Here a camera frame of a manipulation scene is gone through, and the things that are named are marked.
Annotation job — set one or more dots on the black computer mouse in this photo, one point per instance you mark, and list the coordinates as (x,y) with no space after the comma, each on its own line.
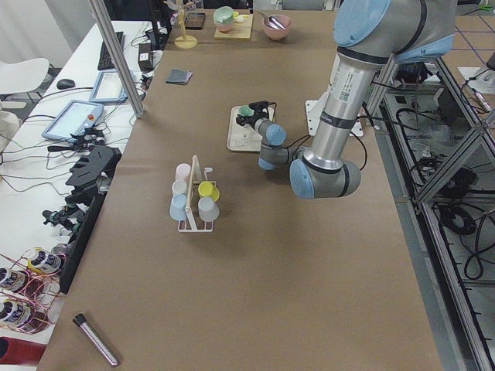
(64,84)

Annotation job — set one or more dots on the blue teach pendant far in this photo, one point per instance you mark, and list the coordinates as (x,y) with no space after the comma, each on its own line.
(108,88)

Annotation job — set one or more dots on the yellow cup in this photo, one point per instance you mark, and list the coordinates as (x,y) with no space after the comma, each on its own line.
(209,189)

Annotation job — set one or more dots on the white wire cup rack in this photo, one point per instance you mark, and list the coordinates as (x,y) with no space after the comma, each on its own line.
(193,223)

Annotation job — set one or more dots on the aluminium frame post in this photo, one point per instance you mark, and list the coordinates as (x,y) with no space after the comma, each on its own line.
(106,28)

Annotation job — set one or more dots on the copper wire bottle rack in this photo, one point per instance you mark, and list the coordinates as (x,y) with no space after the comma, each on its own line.
(31,290)

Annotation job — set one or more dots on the pink bowl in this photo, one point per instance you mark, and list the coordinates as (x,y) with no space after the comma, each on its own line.
(274,32)

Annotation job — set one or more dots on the black small box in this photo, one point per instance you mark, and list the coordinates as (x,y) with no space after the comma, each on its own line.
(148,58)

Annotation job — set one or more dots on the grey folded cloth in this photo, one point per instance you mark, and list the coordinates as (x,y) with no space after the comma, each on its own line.
(179,77)

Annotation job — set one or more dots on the metal ice scoop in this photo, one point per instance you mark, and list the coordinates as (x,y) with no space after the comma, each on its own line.
(271,21)

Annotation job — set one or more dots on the blue teach pendant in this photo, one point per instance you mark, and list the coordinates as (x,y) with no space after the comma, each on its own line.
(73,120)
(108,88)

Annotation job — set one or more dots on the light blue cup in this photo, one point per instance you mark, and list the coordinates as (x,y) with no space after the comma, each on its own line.
(177,209)

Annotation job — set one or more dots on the wooden cutting board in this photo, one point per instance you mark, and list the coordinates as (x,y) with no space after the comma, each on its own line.
(241,29)

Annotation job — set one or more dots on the cream white cup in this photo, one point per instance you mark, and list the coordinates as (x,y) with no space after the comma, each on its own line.
(180,187)

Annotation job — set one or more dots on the pink cup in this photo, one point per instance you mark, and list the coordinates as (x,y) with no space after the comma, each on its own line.
(183,171)

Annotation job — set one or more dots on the green cup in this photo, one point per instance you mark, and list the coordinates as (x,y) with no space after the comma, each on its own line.
(246,111)

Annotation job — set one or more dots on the brown dish tray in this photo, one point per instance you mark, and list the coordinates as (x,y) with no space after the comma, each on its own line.
(195,21)

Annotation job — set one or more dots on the white pillar mount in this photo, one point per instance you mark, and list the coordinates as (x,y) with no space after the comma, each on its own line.
(314,109)

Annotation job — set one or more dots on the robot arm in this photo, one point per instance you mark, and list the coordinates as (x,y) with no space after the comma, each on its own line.
(367,34)

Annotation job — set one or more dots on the stacked green bowls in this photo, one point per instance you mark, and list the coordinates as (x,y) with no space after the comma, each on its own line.
(223,18)

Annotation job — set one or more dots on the blue teach pendant near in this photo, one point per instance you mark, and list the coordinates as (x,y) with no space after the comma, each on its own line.
(73,120)

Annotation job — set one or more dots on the white chair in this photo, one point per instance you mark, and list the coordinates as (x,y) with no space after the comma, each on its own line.
(23,77)

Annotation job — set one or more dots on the wooden mug tree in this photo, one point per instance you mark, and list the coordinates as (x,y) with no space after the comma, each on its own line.
(183,41)

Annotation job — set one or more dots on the black tool stand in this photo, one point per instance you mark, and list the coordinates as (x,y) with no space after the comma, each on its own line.
(83,205)

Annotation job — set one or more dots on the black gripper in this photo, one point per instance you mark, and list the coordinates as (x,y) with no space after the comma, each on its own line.
(249,120)

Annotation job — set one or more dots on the grey cup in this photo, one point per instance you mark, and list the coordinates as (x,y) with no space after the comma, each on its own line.
(208,209)

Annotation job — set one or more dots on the cream rabbit tray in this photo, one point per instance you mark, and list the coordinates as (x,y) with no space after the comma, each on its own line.
(245,138)

